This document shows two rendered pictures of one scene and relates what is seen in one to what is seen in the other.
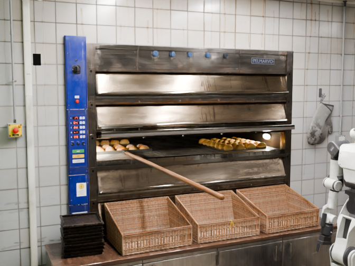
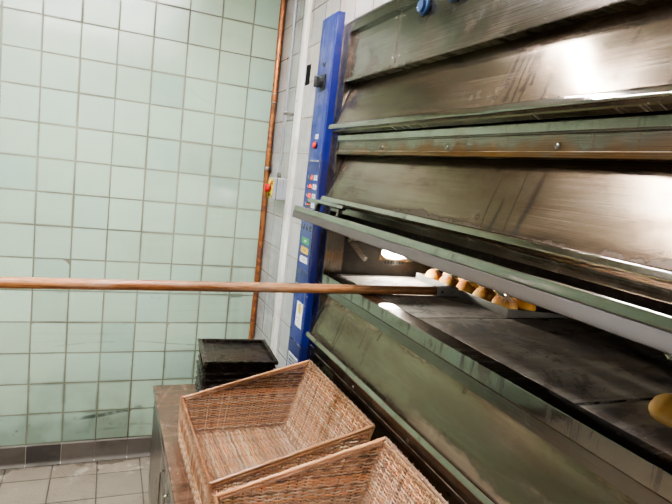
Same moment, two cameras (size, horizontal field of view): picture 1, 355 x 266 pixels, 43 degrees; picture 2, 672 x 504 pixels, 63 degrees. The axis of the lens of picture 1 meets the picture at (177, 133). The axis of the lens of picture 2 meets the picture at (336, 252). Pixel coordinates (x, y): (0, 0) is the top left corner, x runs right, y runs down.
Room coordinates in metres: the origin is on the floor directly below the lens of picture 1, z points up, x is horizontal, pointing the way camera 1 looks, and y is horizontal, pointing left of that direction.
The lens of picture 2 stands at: (3.54, -1.42, 1.55)
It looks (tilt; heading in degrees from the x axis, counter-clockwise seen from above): 8 degrees down; 90
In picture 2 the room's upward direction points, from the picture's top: 7 degrees clockwise
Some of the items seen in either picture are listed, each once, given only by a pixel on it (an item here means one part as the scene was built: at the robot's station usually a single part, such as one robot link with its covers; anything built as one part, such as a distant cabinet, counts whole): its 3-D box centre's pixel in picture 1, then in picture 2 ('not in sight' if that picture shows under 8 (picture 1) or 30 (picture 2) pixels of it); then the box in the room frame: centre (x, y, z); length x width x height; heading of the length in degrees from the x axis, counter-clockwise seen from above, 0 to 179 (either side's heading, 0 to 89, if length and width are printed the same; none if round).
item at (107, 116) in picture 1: (199, 113); (486, 198); (3.85, -0.19, 1.54); 1.79 x 0.11 x 0.19; 113
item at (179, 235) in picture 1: (147, 223); (266, 431); (3.38, 0.24, 0.72); 0.56 x 0.49 x 0.28; 114
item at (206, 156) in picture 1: (197, 157); (469, 360); (3.87, -0.18, 1.16); 1.80 x 0.06 x 0.04; 113
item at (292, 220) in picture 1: (276, 207); not in sight; (3.86, -0.87, 0.72); 0.56 x 0.49 x 0.28; 115
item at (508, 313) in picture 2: (117, 149); (496, 293); (4.13, 0.56, 1.20); 0.55 x 0.36 x 0.03; 114
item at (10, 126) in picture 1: (15, 130); (277, 188); (3.22, 1.17, 1.46); 0.10 x 0.07 x 0.10; 113
